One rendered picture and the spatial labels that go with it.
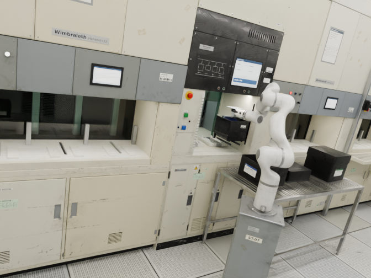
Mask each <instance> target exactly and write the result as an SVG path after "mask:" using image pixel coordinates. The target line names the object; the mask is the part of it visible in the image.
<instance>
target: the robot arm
mask: <svg viewBox="0 0 371 278"><path fill-rule="evenodd" d="M279 91H280V87H279V85H278V84H277V83H274V82H273V83H270V84H269V85H267V86H266V88H265V90H264V91H263V92H262V94H261V96H260V98H259V100H258V101H257V103H256V109H257V111H250V110H241V109H231V111H232V112H235V115H238V116H242V117H243V118H244V119H245V120H248V121H251V122H254V123H255V124H261V123H262V122H263V118H264V117H266V116H267V114H268V113H269V106H270V107H273V108H278V109H279V111H278V112H277V113H275V114H274V115H272V116H271V118H270V120H269V134H270V136H271V138H272V140H273V141H274V142H275V143H276V144H277V145H278V147H279V148H277V147H270V146H262V147H260V148H259V149H258V150H257V152H256V159H257V162H258V164H259V166H260V168H261V177H260V180H259V184H258V188H257V192H256V196H255V200H251V201H249V202H248V204H247V206H248V208H249V209H250V210H251V211H253V212H255V213H257V214H259V215H262V216H275V215H276V213H277V210H276V209H275V208H274V207H273V203H274V199H275V195H276V193H277V189H278V185H279V181H280V176H279V175H278V174H277V173H276V172H274V171H272V170H271V169H270V167H271V166H273V167H280V168H289V167H291V166H292V165H293V163H294V153H293V150H292V148H291V146H290V144H289V142H288V140H287V138H286V135H285V119H286V116H287V115H288V114H289V113H290V112H291V111H292V110H293V108H294V106H295V100H294V98H293V97H292V96H291V95H287V94H283V93H280V92H279Z"/></svg>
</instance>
